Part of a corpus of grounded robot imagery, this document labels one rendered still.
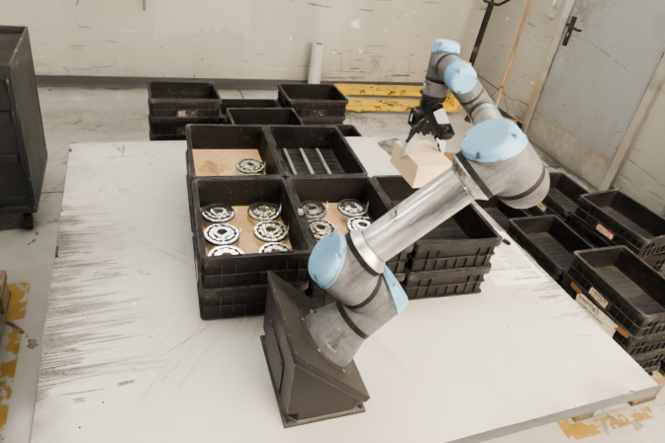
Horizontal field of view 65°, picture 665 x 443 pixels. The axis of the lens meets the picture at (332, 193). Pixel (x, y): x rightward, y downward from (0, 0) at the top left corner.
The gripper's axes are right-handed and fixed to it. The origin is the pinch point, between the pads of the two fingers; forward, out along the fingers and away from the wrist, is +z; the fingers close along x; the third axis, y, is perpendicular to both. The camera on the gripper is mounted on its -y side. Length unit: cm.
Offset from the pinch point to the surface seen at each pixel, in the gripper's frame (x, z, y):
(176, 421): 77, 40, -45
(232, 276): 60, 24, -16
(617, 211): -156, 59, 41
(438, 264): -2.0, 25.8, -19.9
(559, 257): -108, 72, 24
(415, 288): 4.3, 34.0, -20.2
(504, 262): -40, 40, -8
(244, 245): 53, 27, -1
